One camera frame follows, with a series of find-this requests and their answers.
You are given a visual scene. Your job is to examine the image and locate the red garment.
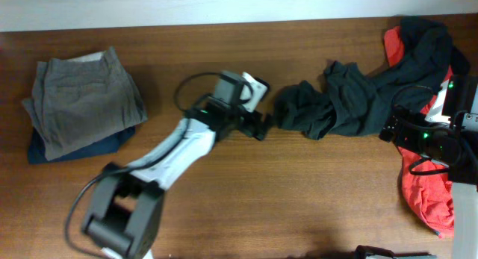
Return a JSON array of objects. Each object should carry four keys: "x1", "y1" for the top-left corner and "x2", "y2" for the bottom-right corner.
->
[{"x1": 384, "y1": 26, "x2": 454, "y2": 238}]

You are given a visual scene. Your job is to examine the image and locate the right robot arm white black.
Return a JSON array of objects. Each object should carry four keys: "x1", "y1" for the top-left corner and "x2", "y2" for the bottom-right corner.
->
[{"x1": 379, "y1": 75, "x2": 477, "y2": 258}]

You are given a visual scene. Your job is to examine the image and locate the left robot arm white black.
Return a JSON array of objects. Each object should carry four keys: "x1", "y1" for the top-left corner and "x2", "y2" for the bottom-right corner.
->
[{"x1": 63, "y1": 71, "x2": 272, "y2": 258}]

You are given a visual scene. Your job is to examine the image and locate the navy folded garment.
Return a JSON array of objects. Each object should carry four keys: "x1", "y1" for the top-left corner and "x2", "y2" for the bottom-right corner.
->
[{"x1": 27, "y1": 126, "x2": 136, "y2": 164}]

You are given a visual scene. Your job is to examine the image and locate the grey folded pants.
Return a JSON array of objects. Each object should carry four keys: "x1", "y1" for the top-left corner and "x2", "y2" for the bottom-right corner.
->
[{"x1": 22, "y1": 48, "x2": 148, "y2": 160}]

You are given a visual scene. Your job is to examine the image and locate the dark green t-shirt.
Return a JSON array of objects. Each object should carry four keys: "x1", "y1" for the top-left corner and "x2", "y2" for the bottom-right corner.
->
[{"x1": 273, "y1": 16, "x2": 471, "y2": 140}]

